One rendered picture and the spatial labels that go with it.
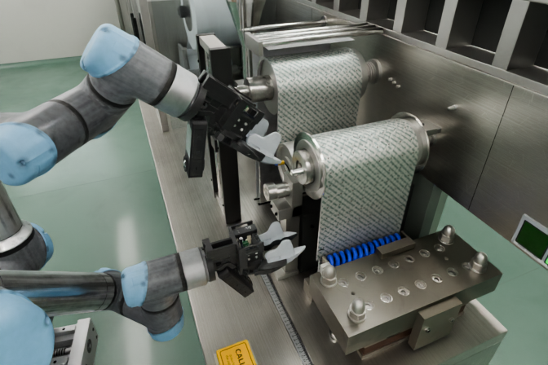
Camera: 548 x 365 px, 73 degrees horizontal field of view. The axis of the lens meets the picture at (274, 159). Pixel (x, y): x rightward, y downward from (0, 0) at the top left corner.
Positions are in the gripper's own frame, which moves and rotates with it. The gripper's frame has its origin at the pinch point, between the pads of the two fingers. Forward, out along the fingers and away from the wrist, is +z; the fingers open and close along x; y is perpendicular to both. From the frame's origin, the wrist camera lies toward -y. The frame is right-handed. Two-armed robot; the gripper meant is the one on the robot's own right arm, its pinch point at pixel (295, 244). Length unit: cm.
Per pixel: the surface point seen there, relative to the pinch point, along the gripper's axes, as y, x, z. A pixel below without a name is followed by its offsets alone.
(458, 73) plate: 33, 3, 38
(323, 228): 2.8, -0.5, 6.5
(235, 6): 37, 74, 11
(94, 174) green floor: -109, 226, -67
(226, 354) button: -16.6, -8.6, -19.4
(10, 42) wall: -77, 556, -165
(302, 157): 19.2, 4.5, 3.2
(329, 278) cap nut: -3.7, -8.3, 4.1
